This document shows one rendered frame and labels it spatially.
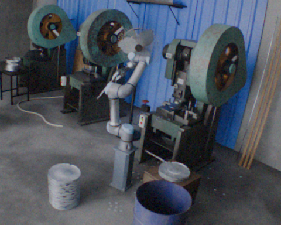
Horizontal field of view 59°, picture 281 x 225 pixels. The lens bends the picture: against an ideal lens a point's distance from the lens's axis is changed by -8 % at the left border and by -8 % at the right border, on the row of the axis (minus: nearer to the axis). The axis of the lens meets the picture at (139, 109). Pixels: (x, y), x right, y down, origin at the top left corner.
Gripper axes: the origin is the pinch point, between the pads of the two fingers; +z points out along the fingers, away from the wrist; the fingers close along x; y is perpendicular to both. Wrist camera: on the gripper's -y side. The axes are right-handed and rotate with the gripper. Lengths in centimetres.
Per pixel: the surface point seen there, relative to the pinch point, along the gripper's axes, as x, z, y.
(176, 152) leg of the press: 98, -5, 21
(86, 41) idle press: -48, 12, -87
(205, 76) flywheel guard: 41, -72, 43
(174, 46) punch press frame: 15, -69, -18
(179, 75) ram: 43, -55, -14
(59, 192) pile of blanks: 34, 85, 81
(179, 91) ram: 56, -44, -8
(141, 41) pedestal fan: -4, -44, -75
